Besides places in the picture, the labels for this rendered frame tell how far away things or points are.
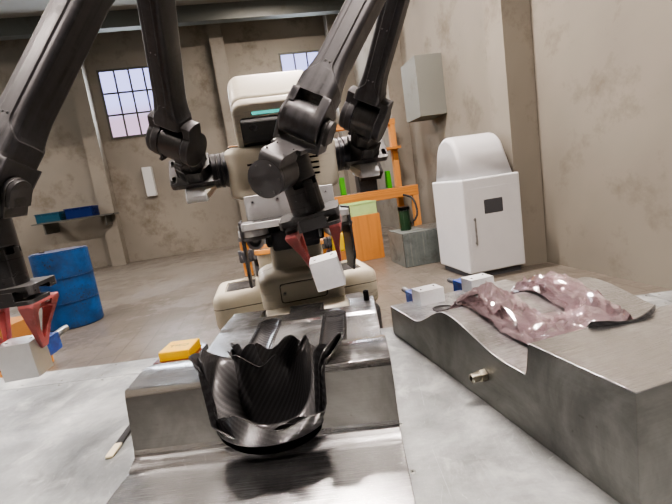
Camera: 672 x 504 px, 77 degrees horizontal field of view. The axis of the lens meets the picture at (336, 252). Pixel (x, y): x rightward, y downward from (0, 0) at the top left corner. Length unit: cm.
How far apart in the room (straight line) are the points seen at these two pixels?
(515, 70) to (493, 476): 438
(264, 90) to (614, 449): 91
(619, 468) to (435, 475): 16
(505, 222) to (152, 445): 408
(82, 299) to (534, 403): 503
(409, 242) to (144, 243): 740
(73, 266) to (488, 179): 433
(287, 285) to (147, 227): 992
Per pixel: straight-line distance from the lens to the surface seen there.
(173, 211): 1080
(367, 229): 582
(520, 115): 464
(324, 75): 68
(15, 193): 70
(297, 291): 110
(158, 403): 46
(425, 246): 514
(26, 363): 76
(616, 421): 43
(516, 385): 53
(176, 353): 86
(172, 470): 47
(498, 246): 435
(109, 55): 1149
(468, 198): 416
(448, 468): 49
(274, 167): 61
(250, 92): 104
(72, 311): 530
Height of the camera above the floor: 110
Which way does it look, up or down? 9 degrees down
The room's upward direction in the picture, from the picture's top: 8 degrees counter-clockwise
